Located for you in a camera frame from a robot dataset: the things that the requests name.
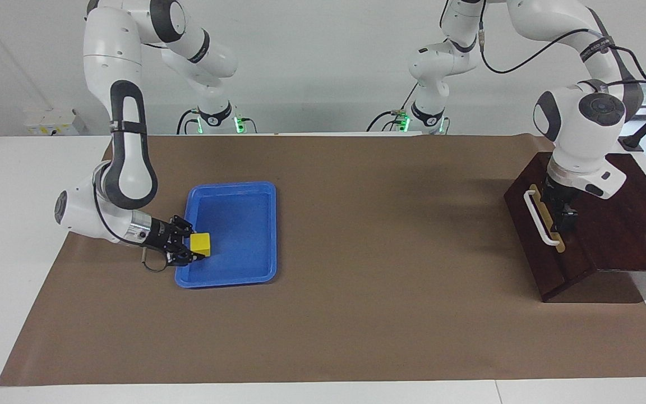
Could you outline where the white drawer handle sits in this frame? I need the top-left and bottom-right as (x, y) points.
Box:
(523, 190), (561, 247)

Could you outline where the dark brown wooden cabinet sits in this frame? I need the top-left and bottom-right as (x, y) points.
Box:
(504, 151), (646, 304)

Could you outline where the black right base cable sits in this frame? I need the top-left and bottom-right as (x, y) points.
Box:
(177, 108), (203, 135)

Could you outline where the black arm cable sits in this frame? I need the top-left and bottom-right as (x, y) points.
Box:
(92, 180), (171, 274)
(479, 0), (646, 86)

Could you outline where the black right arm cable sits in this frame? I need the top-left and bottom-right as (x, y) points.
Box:
(92, 180), (171, 274)

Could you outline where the blue plastic tray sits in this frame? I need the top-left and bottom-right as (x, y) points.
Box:
(175, 181), (277, 289)

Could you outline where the dark wooden drawer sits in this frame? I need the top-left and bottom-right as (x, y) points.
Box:
(504, 151), (598, 304)

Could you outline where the yellow cube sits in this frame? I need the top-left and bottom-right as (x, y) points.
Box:
(190, 233), (212, 258)

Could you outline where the white wall socket box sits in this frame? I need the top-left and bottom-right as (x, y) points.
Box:
(25, 109), (87, 136)

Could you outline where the black left base cable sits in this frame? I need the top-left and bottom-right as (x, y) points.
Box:
(367, 84), (419, 132)

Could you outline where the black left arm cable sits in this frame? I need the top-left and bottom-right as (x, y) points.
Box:
(479, 0), (646, 86)

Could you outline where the black base cable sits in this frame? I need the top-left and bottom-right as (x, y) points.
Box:
(177, 108), (203, 135)
(367, 84), (419, 132)

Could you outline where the brown table mat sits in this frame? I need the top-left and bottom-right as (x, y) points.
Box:
(0, 134), (646, 387)

